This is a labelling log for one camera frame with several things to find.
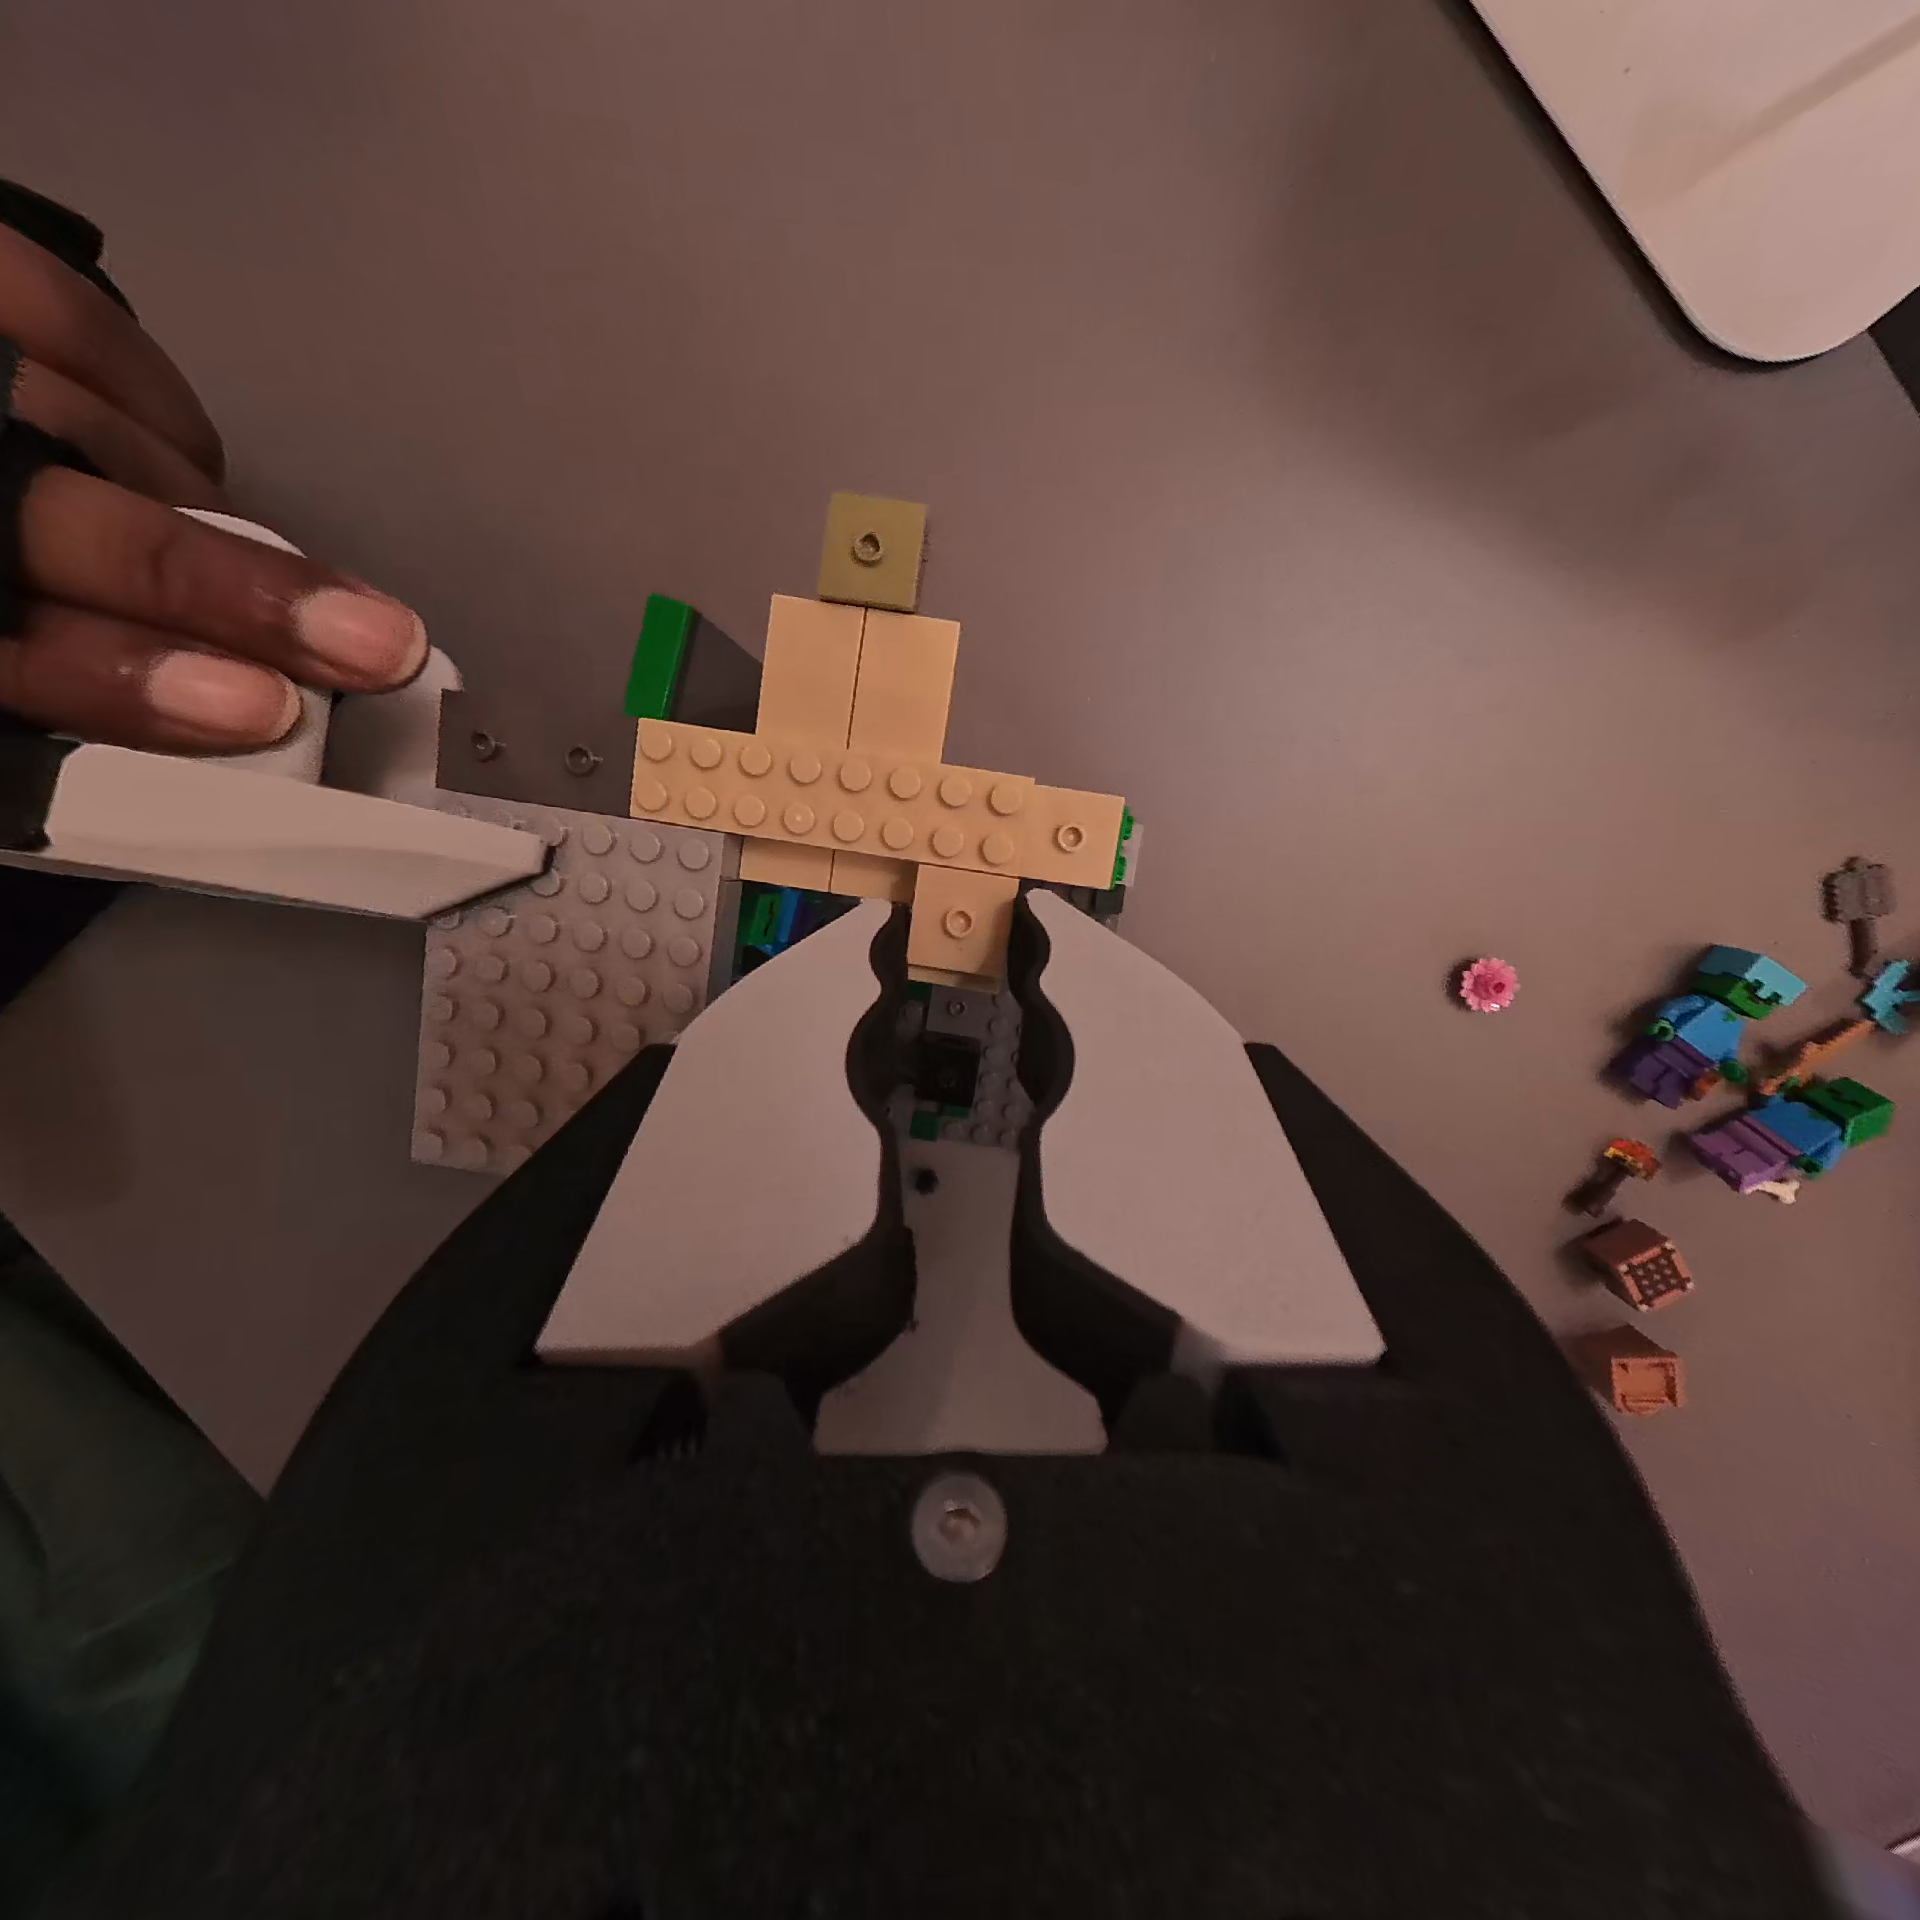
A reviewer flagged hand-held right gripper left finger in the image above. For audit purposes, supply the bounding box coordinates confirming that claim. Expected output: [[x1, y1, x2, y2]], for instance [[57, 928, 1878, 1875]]
[[534, 897, 919, 1454]]

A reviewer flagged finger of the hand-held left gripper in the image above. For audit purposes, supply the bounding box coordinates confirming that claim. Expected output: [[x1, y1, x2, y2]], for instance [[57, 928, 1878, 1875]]
[[0, 741, 555, 919]]

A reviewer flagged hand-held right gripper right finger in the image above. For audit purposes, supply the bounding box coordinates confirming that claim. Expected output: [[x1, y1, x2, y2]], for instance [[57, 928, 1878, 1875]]
[[1012, 887, 1386, 1454]]

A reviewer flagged dark brown toy cube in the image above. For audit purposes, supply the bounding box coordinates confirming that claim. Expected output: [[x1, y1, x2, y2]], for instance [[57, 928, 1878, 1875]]
[[1578, 1219, 1696, 1314]]

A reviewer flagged toy brick building model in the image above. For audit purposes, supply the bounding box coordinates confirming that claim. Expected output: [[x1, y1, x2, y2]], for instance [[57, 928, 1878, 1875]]
[[409, 493, 1149, 1177]]

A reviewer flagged grey desk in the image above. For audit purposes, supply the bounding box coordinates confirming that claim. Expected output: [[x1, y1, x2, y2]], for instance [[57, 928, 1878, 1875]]
[[0, 0, 1920, 1862]]

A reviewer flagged person's left hand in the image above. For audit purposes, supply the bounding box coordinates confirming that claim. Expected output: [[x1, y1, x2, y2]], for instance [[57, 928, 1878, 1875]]
[[0, 193, 434, 756]]

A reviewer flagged light brown toy cube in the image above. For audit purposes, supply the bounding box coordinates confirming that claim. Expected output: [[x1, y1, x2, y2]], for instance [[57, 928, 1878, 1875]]
[[1565, 1326, 1688, 1419]]

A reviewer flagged heap of colourful toy pieces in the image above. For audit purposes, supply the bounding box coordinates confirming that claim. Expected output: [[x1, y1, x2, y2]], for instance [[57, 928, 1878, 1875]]
[[1559, 855, 1920, 1216]]

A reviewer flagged white rounded board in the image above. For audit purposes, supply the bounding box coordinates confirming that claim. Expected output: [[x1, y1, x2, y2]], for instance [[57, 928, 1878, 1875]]
[[1467, 0, 1920, 364]]

